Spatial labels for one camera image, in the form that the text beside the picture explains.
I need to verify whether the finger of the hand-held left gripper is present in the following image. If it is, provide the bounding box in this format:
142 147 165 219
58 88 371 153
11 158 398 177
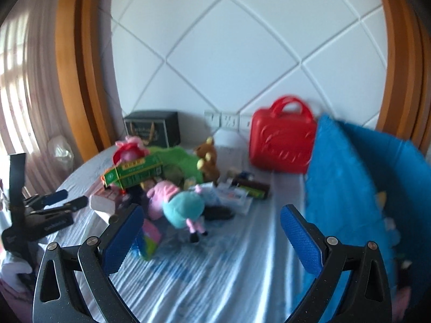
25 189 69 208
30 196 89 215

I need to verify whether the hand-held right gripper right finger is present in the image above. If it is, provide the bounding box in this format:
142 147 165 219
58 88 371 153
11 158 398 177
280 204 393 323

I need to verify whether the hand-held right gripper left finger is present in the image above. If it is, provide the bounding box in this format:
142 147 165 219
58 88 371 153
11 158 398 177
32 203 145 323

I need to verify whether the blue fabric storage bin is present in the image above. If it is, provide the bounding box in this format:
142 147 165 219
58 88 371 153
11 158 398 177
301 113 431 323

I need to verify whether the colourful picture book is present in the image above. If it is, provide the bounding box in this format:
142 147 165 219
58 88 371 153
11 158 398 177
135 220 163 262

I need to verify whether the white small box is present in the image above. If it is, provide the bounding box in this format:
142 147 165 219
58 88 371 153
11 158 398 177
89 193 117 216

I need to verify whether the crumpled clear plastic bag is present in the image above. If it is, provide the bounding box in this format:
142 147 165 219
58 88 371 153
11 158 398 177
47 135 75 173

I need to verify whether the green carton box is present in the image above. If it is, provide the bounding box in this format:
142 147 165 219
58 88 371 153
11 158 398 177
102 155 165 190

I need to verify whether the pig plush in teal dress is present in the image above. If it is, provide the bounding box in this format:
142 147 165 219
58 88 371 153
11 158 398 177
146 181 209 244

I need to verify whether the dark brown flat box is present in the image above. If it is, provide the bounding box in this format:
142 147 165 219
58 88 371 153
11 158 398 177
232 178 271 200

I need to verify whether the pig plush in red dress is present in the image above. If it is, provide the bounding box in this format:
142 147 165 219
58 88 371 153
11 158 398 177
113 135 151 166

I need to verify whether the clear plastic bag with papers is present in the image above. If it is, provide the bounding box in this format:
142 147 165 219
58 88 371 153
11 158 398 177
199 182 254 216

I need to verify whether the black flat pouch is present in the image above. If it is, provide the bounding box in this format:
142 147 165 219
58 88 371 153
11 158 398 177
204 207 236 222

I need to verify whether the light blue bed sheet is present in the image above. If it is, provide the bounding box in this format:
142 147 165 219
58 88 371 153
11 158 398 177
34 143 324 323

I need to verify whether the green dinosaur plush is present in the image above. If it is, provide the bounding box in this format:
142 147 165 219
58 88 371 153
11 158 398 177
148 146 204 183

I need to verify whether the red toy suitcase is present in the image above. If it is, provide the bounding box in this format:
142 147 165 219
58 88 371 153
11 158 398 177
249 96 318 175

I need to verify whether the pink sheer curtain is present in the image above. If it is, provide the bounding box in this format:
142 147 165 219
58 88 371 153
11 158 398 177
0 0 85 192

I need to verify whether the black gift box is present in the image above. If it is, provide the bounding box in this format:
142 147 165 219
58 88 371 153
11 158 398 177
123 110 182 149

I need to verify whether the brown bear plush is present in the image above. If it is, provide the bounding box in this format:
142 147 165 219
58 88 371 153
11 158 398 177
194 137 220 182

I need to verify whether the white round container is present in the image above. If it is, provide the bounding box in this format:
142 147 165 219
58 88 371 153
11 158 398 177
215 131 244 149

